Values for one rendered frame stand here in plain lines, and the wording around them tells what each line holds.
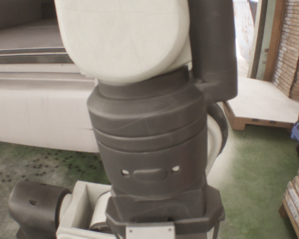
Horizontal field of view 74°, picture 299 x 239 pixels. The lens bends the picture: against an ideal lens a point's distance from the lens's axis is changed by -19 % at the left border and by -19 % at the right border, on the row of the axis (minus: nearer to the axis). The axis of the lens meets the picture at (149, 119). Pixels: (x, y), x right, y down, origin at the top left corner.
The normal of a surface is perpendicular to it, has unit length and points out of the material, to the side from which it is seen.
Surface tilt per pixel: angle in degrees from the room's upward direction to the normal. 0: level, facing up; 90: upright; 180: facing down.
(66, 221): 0
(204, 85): 90
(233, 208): 0
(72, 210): 23
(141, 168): 91
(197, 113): 82
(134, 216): 90
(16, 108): 86
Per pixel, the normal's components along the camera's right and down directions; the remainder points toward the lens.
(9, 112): -0.02, 0.41
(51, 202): 0.03, -0.69
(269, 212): 0.07, -0.88
